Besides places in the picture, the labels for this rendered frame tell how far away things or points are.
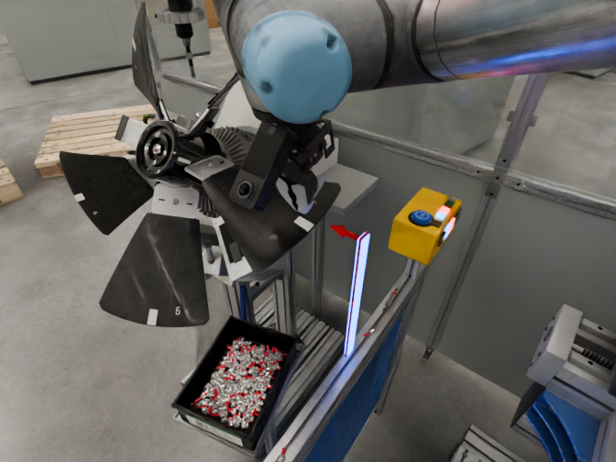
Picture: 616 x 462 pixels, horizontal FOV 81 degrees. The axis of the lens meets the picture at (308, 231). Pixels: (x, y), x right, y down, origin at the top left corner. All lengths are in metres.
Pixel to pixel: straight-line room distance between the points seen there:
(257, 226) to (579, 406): 0.65
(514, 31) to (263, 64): 0.15
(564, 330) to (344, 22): 0.67
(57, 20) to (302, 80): 5.85
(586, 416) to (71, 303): 2.20
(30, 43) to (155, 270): 5.43
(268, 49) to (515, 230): 1.13
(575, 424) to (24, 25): 6.08
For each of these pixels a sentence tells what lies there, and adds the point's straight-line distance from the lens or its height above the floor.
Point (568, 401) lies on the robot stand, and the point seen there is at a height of 0.90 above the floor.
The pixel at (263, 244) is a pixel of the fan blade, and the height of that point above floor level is 1.16.
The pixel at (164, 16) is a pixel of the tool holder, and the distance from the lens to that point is 0.64.
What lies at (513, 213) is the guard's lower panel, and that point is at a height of 0.88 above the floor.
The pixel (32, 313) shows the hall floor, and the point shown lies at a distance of 2.43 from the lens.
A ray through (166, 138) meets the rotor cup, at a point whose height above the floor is 1.24.
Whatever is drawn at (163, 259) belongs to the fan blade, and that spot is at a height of 1.03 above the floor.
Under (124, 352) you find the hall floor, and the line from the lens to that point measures 2.02.
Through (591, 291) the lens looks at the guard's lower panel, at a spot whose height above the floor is 0.71.
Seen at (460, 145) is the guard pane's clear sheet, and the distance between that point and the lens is 1.24.
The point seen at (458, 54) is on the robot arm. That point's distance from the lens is 0.29.
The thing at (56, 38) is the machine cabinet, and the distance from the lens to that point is 6.11.
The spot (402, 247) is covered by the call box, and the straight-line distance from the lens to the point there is 0.83.
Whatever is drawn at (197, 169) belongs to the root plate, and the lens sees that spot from 0.74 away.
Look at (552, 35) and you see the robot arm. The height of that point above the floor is 1.51.
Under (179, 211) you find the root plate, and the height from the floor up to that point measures 1.10.
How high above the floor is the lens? 1.55
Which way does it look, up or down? 40 degrees down
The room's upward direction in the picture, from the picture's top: straight up
